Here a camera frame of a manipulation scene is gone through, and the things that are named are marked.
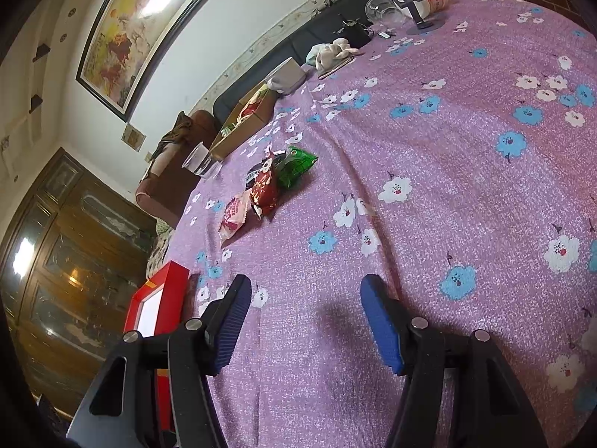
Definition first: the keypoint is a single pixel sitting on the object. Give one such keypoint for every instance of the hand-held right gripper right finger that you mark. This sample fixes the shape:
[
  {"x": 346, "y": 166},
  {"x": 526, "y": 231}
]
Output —
[{"x": 382, "y": 322}]

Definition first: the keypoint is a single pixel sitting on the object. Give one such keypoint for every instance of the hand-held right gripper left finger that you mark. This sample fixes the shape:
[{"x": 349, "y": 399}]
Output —
[{"x": 231, "y": 326}]

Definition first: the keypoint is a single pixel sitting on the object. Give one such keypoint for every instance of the red box with white inside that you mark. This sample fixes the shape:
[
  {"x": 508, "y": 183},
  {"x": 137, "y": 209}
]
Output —
[{"x": 163, "y": 280}]

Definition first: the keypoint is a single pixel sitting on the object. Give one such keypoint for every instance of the floral blanket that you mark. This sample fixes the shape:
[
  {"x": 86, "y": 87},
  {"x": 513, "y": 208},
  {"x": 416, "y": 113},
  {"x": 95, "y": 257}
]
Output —
[{"x": 161, "y": 247}]

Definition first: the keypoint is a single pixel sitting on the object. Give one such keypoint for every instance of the pink snack packet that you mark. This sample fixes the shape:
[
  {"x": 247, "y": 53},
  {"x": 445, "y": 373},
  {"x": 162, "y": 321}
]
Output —
[{"x": 233, "y": 217}]

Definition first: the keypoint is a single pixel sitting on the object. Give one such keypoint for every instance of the dark red snack packet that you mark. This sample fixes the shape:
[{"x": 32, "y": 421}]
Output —
[{"x": 265, "y": 191}]

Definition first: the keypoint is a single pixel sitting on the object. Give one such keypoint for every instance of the brown chair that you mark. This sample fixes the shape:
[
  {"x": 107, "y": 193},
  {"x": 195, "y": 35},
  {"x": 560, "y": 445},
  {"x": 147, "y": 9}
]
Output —
[{"x": 163, "y": 182}]

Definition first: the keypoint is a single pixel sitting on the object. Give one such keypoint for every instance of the clear glass cup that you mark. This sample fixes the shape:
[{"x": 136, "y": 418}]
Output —
[{"x": 200, "y": 161}]

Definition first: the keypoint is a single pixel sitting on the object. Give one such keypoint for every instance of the green snack packet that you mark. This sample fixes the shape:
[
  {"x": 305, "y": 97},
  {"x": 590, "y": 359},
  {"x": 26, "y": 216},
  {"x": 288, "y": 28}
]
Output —
[{"x": 296, "y": 168}]

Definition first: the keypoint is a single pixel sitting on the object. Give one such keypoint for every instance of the dark wooden cabinet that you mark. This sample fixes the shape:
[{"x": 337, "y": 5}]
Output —
[{"x": 70, "y": 266}]

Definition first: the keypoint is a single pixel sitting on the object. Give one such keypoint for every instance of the purple floral tablecloth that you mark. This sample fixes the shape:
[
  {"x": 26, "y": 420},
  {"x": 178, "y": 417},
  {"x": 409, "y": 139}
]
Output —
[{"x": 443, "y": 149}]

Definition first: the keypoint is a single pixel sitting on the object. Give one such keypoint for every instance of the cardboard box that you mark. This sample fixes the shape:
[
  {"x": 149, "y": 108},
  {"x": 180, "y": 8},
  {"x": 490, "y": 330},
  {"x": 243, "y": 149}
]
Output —
[{"x": 238, "y": 137}]

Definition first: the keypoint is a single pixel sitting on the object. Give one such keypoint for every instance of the white container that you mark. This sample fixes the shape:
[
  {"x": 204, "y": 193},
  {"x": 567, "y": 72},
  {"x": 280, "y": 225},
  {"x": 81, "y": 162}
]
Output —
[{"x": 285, "y": 77}]

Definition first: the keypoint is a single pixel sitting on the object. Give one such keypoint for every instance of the notebook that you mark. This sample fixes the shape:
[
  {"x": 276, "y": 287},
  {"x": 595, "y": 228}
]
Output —
[{"x": 336, "y": 69}]

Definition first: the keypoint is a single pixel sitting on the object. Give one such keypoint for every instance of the white cloth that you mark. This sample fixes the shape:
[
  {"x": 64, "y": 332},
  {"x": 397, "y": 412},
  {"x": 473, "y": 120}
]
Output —
[{"x": 333, "y": 53}]

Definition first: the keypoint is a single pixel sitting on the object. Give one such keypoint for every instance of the black bag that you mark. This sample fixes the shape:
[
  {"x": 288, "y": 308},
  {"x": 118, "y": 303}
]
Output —
[{"x": 357, "y": 32}]

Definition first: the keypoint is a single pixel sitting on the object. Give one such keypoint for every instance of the black sofa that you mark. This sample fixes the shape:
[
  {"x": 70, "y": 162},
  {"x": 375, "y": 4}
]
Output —
[{"x": 326, "y": 28}]

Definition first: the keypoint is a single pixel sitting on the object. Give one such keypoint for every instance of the clear glass bowl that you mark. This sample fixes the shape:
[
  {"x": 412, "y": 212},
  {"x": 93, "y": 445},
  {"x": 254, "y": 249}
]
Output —
[{"x": 385, "y": 9}]

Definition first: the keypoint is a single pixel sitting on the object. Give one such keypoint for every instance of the small yellow wall picture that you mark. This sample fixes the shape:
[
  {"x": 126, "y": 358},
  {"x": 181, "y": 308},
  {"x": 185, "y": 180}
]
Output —
[{"x": 134, "y": 137}]

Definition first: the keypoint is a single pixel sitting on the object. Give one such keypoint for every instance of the framed wall painting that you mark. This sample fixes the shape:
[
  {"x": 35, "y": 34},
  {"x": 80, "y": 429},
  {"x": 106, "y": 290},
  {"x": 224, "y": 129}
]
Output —
[{"x": 135, "y": 42}]

